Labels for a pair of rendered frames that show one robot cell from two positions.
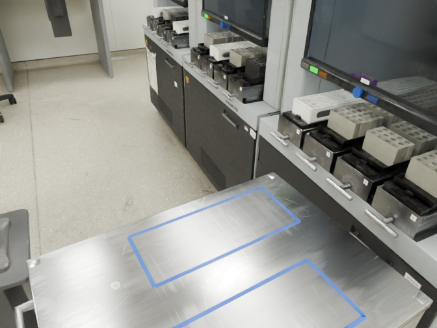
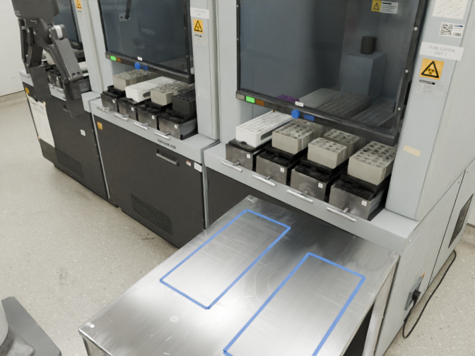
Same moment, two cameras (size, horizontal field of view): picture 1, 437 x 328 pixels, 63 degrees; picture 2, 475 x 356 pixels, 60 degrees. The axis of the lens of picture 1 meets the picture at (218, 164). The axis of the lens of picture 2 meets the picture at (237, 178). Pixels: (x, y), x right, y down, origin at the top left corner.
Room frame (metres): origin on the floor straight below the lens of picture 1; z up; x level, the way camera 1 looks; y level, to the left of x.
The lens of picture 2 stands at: (-0.17, 0.27, 1.50)
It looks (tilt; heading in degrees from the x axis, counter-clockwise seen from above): 31 degrees down; 338
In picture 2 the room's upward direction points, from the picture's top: straight up
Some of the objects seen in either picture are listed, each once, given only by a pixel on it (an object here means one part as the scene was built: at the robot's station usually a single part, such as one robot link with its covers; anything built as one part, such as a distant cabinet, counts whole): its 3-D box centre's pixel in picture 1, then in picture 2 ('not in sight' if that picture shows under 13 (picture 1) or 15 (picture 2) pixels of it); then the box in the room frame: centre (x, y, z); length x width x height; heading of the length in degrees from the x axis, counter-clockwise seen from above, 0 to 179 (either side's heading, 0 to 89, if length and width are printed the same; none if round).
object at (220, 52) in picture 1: (240, 51); (156, 87); (1.80, -0.10, 0.83); 0.30 x 0.10 x 0.06; 116
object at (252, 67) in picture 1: (253, 69); (182, 105); (1.48, -0.14, 0.85); 0.12 x 0.02 x 0.06; 26
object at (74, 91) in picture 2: (55, 0); (75, 86); (0.63, 0.27, 1.25); 0.03 x 0.01 x 0.05; 26
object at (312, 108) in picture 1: (334, 105); (269, 126); (1.16, -0.41, 0.83); 0.30 x 0.10 x 0.06; 116
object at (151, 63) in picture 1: (150, 69); (39, 121); (2.65, 0.53, 0.43); 0.27 x 0.02 x 0.36; 26
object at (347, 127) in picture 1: (343, 124); (285, 142); (0.98, -0.38, 0.85); 0.12 x 0.02 x 0.06; 26
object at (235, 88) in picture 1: (296, 77); (220, 105); (1.58, -0.35, 0.78); 0.73 x 0.14 x 0.09; 116
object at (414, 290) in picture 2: not in sight; (415, 294); (0.61, -0.79, 0.29); 0.11 x 0.03 x 0.10; 116
